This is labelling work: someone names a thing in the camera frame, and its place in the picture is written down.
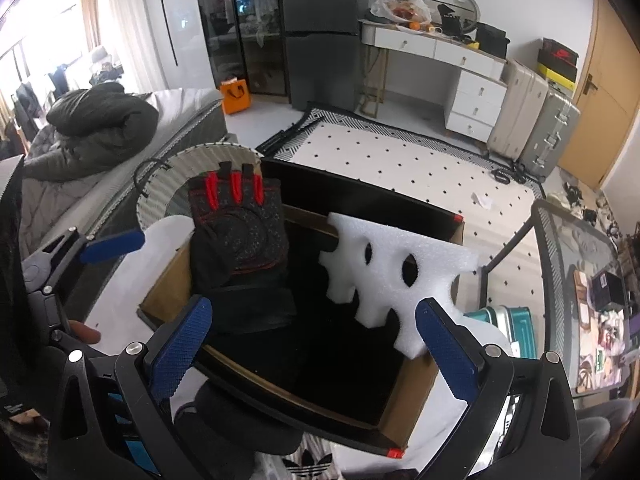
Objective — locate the person's left hand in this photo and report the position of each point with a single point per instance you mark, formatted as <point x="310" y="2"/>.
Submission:
<point x="84" y="331"/>

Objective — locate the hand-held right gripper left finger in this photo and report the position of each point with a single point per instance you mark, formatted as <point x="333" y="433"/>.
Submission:
<point x="182" y="347"/>

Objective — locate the dark puffer jacket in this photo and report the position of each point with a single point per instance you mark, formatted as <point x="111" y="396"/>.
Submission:
<point x="95" y="115"/>

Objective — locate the black handbag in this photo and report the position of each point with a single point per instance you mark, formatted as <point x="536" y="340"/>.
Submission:
<point x="492" y="40"/>

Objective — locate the black red fingerless glove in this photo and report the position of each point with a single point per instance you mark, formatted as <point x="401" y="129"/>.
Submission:
<point x="235" y="240"/>

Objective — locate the person's leg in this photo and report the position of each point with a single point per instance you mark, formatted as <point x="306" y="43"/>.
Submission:
<point x="605" y="435"/>

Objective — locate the black white patterned rug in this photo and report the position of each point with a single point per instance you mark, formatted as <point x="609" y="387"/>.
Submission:
<point x="400" y="160"/>

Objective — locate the white paper scrap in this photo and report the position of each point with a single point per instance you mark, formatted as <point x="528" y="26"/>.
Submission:
<point x="482" y="200"/>

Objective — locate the dark grey refrigerator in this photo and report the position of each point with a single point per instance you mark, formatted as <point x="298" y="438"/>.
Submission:
<point x="320" y="60"/>

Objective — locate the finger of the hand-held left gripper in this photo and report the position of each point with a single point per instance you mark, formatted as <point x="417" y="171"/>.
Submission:
<point x="112" y="245"/>
<point x="62" y="340"/>

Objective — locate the plastic bag of fruit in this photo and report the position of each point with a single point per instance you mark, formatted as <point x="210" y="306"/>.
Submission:
<point x="400" y="10"/>

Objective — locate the white foam block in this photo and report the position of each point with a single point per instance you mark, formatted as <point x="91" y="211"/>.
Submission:
<point x="440" y="272"/>

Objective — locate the small black box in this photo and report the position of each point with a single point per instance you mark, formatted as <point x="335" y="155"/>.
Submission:
<point x="607" y="290"/>

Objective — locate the wooden door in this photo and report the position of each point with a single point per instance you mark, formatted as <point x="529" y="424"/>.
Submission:
<point x="610" y="125"/>

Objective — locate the white wardrobe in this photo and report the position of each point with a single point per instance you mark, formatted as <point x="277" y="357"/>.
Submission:
<point x="145" y="35"/>

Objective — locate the glass table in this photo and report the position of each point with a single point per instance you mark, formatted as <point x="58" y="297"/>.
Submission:
<point x="560" y="240"/>

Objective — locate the red black shoebox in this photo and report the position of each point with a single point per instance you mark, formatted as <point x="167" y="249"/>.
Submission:
<point x="560" y="52"/>

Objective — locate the white desk with drawers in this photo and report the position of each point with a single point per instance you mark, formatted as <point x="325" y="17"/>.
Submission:
<point x="475" y="95"/>

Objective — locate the black cardboard box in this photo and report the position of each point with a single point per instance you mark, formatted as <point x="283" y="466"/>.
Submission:
<point x="325" y="355"/>

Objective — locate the orange shopping bag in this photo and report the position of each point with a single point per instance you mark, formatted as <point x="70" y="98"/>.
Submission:
<point x="236" y="97"/>

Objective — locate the grey bed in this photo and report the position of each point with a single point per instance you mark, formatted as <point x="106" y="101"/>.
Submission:
<point x="185" y="107"/>

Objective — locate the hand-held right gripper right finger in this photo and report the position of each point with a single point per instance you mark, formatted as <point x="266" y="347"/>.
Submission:
<point x="445" y="350"/>

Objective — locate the teal suitcase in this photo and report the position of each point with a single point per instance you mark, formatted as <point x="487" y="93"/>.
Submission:
<point x="500" y="330"/>

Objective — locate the beige suitcase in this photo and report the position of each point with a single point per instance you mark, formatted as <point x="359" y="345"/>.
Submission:
<point x="517" y="105"/>

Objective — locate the black chair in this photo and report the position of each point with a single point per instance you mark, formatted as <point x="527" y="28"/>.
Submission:
<point x="235" y="425"/>

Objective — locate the glass display cabinet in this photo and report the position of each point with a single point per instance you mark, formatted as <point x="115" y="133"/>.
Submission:
<point x="260" y="60"/>

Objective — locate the silver suitcase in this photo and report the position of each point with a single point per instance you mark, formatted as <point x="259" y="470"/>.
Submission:
<point x="550" y="130"/>

